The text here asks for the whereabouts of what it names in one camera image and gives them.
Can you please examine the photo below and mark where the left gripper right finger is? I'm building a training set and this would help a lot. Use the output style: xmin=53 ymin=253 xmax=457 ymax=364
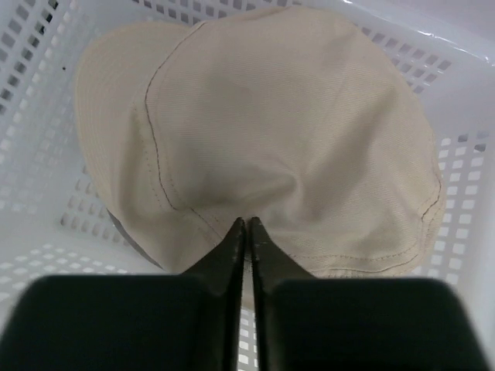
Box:
xmin=248 ymin=218 xmax=490 ymax=370

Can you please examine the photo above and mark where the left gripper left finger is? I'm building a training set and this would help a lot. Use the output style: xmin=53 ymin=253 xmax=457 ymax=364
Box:
xmin=1 ymin=219 xmax=245 ymax=370

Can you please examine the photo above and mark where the beige bucket hat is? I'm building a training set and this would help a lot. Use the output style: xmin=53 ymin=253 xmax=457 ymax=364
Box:
xmin=73 ymin=6 xmax=446 ymax=277

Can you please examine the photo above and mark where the white plastic basket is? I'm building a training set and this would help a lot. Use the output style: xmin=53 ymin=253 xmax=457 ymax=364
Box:
xmin=1 ymin=1 xmax=494 ymax=359

